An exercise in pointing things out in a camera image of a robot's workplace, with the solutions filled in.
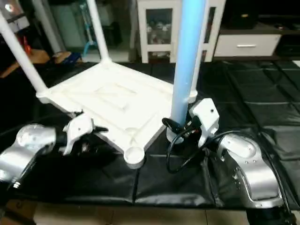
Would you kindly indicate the white glass-door cabinet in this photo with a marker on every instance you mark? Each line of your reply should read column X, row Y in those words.
column 159, row 28

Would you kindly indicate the black speaker box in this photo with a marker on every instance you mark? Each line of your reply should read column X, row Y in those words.
column 243, row 13

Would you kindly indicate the white plastic table top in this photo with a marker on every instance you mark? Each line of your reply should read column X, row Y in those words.
column 112, row 98

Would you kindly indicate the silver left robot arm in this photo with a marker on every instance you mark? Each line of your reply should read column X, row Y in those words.
column 28, row 150

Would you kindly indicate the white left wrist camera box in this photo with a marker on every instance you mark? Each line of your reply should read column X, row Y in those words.
column 77, row 129

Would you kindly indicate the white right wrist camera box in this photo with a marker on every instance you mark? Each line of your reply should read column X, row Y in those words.
column 205, row 117

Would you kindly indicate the black work mat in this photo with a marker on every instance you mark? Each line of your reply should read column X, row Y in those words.
column 154, row 183

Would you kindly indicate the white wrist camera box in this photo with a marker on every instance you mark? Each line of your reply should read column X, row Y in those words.
column 205, row 117
column 77, row 129

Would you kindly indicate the white drawer unit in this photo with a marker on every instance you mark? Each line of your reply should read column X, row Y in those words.
column 246, row 46

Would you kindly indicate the brown wooden desk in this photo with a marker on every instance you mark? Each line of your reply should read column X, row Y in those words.
column 23, row 61

